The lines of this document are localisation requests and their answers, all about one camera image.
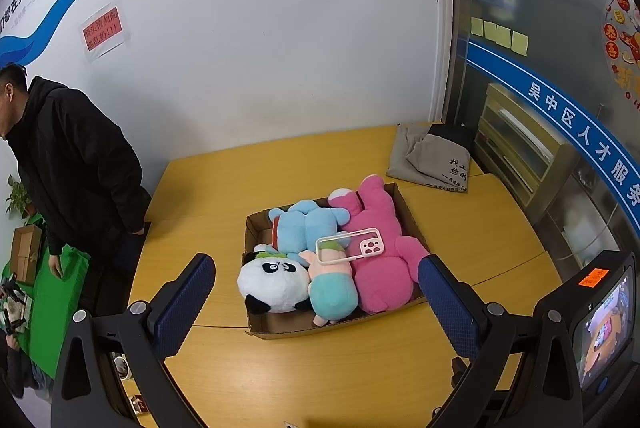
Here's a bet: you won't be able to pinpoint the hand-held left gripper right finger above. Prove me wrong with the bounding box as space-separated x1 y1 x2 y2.
417 254 586 428

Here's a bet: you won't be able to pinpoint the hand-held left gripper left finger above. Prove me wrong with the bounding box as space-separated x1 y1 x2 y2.
50 252 217 428

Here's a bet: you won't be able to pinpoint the pink plush toy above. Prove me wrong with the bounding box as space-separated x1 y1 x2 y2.
327 174 432 315

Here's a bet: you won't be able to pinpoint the brown cardboard box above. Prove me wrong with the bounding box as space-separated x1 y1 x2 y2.
243 182 432 341

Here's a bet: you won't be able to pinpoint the light blue plush toy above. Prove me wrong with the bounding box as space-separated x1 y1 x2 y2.
267 200 348 266

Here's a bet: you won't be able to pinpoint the yellow wooden desktop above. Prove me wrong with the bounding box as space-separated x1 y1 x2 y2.
122 124 566 428

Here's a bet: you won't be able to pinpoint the panda plush toy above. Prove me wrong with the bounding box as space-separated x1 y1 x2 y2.
236 244 312 315

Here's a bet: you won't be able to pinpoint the white pink phone case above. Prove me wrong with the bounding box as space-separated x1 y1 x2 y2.
316 228 386 263

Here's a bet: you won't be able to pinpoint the teal and pink plush doll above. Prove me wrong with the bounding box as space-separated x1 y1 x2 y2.
299 242 360 326

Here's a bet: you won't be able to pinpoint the green table cloth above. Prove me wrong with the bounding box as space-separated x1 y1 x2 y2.
0 213 91 379

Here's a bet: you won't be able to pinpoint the grey tote bag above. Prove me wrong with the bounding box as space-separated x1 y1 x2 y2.
386 123 473 195

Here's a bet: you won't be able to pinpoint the small open cardboard box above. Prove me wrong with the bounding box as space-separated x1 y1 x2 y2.
11 224 45 286

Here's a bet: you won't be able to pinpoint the green potted plant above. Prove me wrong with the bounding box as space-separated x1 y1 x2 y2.
5 175 36 221

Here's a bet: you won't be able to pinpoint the blue window band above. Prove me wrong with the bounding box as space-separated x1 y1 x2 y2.
466 39 640 226

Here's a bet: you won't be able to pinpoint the red paper notice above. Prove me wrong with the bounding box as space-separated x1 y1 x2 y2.
80 0 132 64

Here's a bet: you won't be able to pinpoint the festive window decals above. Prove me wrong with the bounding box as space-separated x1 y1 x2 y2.
602 0 640 109

